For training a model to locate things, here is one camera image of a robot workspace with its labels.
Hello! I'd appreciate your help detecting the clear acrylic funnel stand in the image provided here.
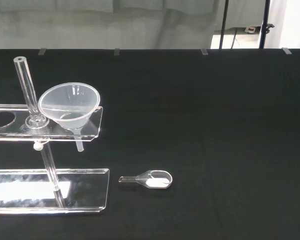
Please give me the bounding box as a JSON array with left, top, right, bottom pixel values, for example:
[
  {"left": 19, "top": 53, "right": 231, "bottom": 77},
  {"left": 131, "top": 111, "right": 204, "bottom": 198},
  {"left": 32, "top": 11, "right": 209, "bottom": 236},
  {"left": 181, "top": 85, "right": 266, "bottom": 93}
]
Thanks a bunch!
[{"left": 0, "top": 56, "right": 111, "bottom": 216}]

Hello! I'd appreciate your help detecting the black floor cable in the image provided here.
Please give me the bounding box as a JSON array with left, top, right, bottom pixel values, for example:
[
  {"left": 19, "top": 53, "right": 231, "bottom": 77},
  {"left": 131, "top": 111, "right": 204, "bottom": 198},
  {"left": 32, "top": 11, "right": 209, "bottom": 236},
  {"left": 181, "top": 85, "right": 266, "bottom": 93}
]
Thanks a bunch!
[{"left": 231, "top": 27, "right": 239, "bottom": 50}]

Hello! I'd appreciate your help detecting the thin black tripod pole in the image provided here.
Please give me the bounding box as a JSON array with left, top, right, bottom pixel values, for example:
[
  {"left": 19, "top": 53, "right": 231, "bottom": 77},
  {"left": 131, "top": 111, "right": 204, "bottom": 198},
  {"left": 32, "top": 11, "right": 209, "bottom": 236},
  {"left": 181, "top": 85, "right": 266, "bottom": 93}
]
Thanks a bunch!
[{"left": 218, "top": 0, "right": 231, "bottom": 50}]

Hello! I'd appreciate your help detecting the glass weighing funnel with powder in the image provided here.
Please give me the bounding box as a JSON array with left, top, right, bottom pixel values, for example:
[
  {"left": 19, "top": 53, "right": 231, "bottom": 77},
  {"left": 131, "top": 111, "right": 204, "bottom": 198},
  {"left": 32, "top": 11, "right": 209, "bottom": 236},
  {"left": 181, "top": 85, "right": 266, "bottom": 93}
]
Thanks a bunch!
[{"left": 118, "top": 169, "right": 173, "bottom": 189}]

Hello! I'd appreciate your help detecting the black tripod pole with clamp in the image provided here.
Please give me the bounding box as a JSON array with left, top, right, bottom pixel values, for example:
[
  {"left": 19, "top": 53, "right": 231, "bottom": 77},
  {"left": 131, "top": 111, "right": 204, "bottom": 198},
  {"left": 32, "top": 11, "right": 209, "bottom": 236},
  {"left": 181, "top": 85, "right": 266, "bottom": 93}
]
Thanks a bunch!
[{"left": 259, "top": 0, "right": 276, "bottom": 49}]

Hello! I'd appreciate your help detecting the grey fabric backdrop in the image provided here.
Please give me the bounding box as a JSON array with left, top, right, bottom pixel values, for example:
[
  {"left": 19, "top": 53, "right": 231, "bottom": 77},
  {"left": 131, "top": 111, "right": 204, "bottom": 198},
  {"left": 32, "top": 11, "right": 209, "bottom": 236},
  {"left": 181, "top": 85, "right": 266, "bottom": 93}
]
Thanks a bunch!
[{"left": 0, "top": 0, "right": 220, "bottom": 50}]

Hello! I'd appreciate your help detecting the black bench cloth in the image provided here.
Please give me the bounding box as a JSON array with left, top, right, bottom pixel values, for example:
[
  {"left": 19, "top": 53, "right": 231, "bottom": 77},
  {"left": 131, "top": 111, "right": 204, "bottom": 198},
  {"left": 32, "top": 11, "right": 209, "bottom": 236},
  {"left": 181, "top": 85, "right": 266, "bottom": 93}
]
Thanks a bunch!
[{"left": 0, "top": 48, "right": 300, "bottom": 240}]

